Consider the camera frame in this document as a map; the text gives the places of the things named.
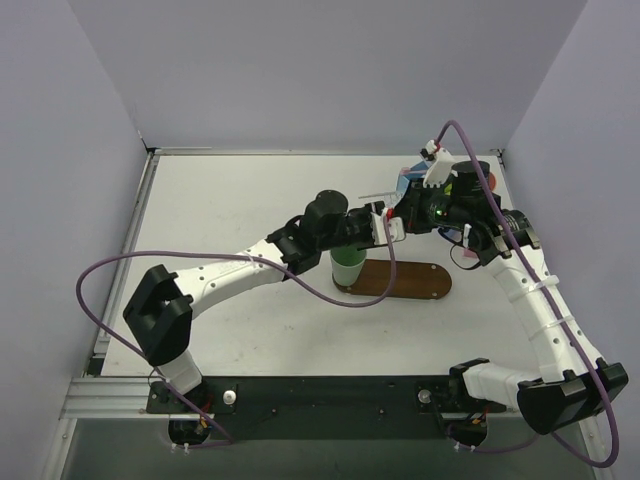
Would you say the green plastic cup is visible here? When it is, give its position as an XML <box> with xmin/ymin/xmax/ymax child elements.
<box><xmin>330</xmin><ymin>246</ymin><xmax>367</xmax><ymax>287</ymax></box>

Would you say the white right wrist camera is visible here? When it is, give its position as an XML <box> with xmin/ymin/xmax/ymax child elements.
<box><xmin>420</xmin><ymin>140</ymin><xmax>456</xmax><ymax>188</ymax></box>

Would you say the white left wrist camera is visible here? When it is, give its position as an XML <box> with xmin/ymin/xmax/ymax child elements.
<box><xmin>371</xmin><ymin>208</ymin><xmax>406</xmax><ymax>246</ymax></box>

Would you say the aluminium table edge rail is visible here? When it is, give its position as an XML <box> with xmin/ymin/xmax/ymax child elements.
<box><xmin>86</xmin><ymin>149</ymin><xmax>158</xmax><ymax>375</ymax></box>

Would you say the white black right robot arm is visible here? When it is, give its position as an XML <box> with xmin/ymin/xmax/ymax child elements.
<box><xmin>394</xmin><ymin>161</ymin><xmax>629</xmax><ymax>435</ymax></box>

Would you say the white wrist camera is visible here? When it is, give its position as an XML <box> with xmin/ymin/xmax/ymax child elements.
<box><xmin>420</xmin><ymin>140</ymin><xmax>456</xmax><ymax>188</ymax></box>
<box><xmin>371</xmin><ymin>208</ymin><xmax>406</xmax><ymax>246</ymax></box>

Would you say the pink white toothbrush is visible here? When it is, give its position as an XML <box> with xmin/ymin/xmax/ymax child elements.
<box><xmin>357</xmin><ymin>191</ymin><xmax>398</xmax><ymax>200</ymax></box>

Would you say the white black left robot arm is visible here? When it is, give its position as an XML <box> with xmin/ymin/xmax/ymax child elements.
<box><xmin>123</xmin><ymin>190</ymin><xmax>406</xmax><ymax>412</ymax></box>

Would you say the aluminium front rail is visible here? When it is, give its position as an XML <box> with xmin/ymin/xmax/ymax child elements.
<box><xmin>62</xmin><ymin>377</ymin><xmax>156</xmax><ymax>419</ymax></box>

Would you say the brown wooden oval tray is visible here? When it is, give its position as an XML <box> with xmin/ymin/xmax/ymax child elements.
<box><xmin>333</xmin><ymin>259</ymin><xmax>452</xmax><ymax>300</ymax></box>

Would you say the orange plastic cup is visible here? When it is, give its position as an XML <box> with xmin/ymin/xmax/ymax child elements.
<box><xmin>488</xmin><ymin>172</ymin><xmax>497</xmax><ymax>191</ymax></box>

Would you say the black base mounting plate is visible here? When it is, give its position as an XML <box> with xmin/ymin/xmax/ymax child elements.
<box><xmin>144</xmin><ymin>374</ymin><xmax>507</xmax><ymax>441</ymax></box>

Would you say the blue plastic organizer box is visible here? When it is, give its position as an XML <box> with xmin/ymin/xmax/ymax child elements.
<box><xmin>396</xmin><ymin>161</ymin><xmax>431</xmax><ymax>198</ymax></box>

